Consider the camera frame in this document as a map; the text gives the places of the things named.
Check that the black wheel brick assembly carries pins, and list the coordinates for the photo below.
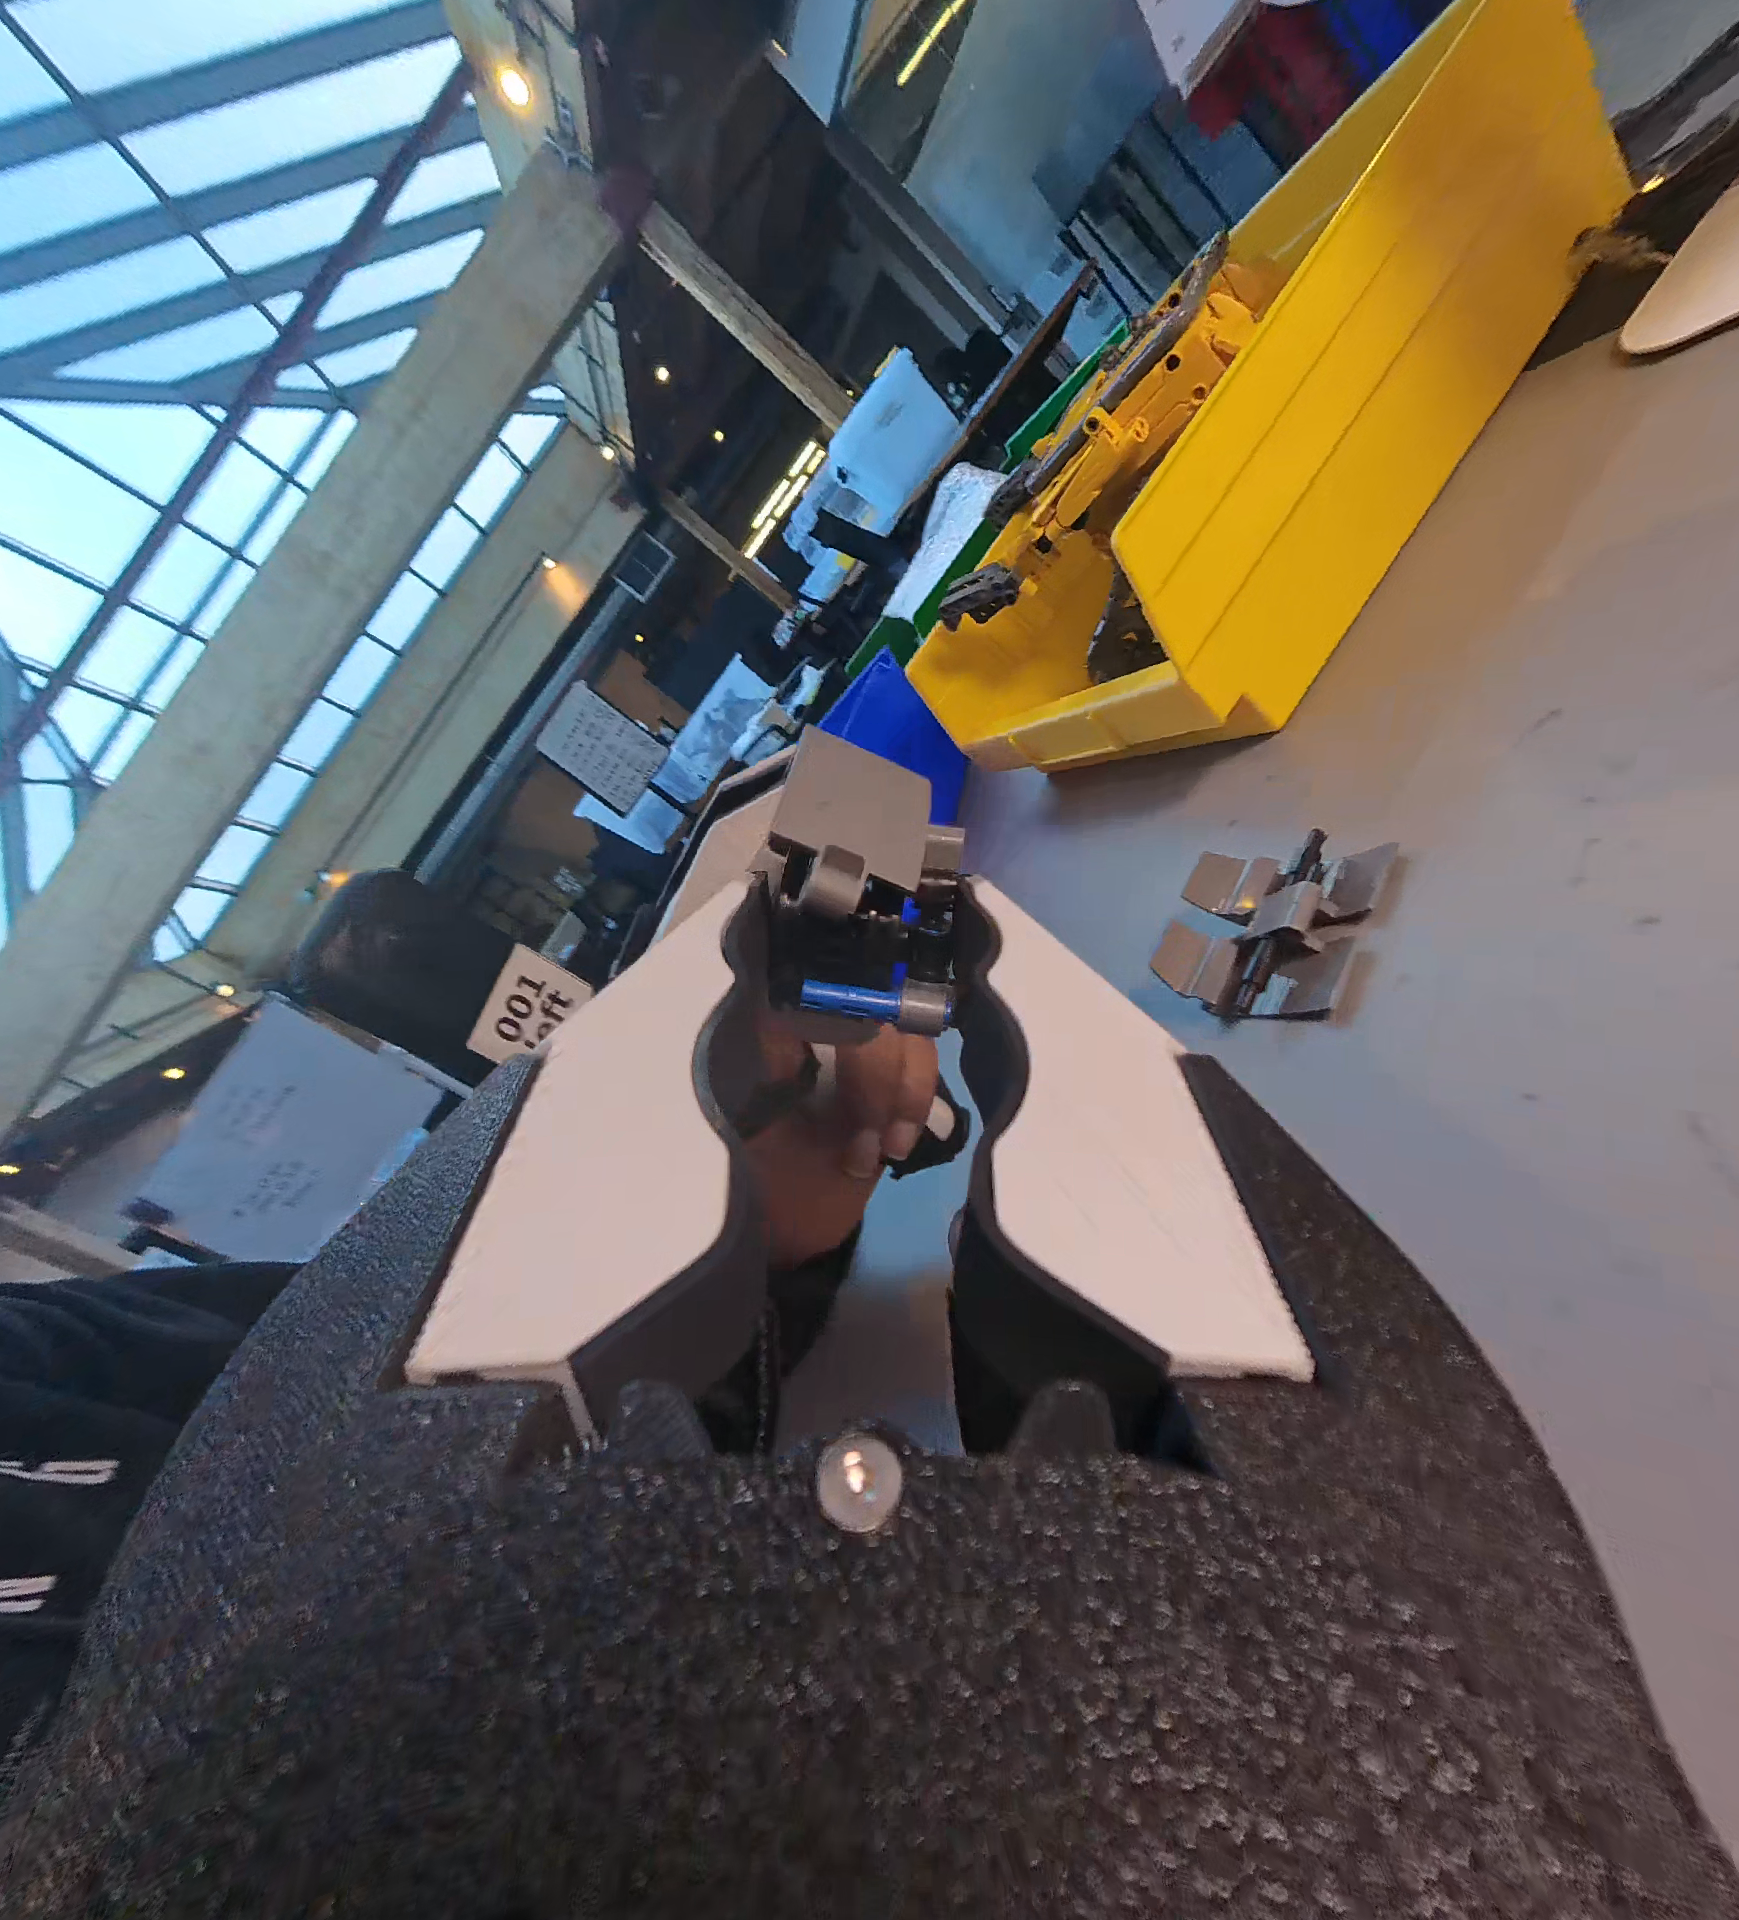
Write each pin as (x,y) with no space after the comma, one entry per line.
(840,938)

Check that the person's left forearm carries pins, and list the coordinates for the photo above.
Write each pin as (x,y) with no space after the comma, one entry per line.
(811,1305)

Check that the clear plastic bin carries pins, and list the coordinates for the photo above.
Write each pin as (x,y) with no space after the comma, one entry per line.
(713,736)

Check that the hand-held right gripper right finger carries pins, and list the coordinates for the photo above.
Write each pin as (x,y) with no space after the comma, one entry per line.
(1138,1202)

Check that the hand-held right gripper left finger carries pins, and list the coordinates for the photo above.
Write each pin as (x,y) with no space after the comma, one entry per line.
(583,1202)

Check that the white bubble wrap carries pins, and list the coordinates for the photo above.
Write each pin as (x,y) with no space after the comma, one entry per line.
(952,540)

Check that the grey desk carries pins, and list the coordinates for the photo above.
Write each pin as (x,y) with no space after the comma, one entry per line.
(1560,1051)

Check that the yellow plastic bin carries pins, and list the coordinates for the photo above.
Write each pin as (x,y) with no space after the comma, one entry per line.
(1336,449)

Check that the green plastic bin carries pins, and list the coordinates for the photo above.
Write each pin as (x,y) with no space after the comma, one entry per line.
(1049,405)

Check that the person's left hand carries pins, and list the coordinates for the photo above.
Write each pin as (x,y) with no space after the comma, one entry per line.
(840,1110)

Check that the grey brick panel assembly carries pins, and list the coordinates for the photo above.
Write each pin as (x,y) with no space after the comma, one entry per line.
(1276,931)

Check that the yellow tracked toy robot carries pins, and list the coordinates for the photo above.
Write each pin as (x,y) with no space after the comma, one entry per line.
(1108,405)

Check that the large white whiteboard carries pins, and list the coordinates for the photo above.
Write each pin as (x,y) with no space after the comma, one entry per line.
(299,1125)

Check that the whiteboard on stand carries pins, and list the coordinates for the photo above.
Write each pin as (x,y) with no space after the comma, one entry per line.
(599,751)

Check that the blue plastic bin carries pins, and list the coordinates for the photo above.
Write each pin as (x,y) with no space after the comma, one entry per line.
(893,736)

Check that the stack of coloured crates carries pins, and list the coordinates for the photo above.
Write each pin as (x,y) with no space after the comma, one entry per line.
(1305,44)

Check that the person's black hoodie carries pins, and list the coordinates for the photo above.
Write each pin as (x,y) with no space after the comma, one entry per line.
(28,1425)

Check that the white storage box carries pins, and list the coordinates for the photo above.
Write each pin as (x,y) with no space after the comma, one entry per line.
(884,435)

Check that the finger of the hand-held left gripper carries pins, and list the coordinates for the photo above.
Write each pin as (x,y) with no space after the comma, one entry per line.
(720,854)

